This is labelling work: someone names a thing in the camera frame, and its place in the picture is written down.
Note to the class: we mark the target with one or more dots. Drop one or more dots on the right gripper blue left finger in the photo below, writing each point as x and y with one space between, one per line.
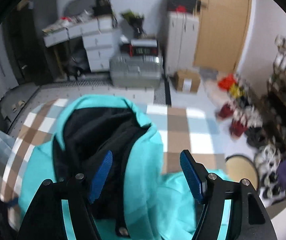
83 194

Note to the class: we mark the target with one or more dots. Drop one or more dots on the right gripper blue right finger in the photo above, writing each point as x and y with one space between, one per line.
209 192

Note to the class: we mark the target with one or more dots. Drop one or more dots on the teal hooded fleece jacket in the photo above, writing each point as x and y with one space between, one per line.
136 201

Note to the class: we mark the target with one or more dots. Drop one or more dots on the round wooden stool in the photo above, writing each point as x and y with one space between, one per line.
239 167

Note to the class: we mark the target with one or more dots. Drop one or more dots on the checkered bed sheet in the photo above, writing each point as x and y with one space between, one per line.
179 129

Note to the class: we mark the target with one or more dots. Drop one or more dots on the orange plastic bag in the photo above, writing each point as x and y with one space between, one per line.
227 82

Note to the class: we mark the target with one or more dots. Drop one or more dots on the brown cardboard parcel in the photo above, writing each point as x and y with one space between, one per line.
187 81

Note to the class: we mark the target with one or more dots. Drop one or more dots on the flat silver suitcase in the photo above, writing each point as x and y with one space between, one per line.
136 71

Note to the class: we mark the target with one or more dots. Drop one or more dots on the black bag under desk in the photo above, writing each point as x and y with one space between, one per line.
77 64

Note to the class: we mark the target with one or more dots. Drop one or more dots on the black shoe box on suitcase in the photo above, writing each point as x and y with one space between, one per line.
140 47

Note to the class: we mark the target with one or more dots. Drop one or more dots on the white drawer desk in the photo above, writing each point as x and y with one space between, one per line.
100 38

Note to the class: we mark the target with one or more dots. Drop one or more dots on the wooden door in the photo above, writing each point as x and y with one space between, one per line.
222 33

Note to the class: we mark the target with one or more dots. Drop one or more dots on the upright white suitcase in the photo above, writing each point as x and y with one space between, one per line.
180 40

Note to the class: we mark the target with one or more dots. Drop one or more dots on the black wardrobe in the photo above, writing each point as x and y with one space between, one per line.
30 59

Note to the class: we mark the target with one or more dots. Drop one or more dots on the flower bouquet dark wrap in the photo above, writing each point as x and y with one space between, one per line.
135 20

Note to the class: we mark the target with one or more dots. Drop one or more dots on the black bag on desk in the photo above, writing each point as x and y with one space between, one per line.
102 7

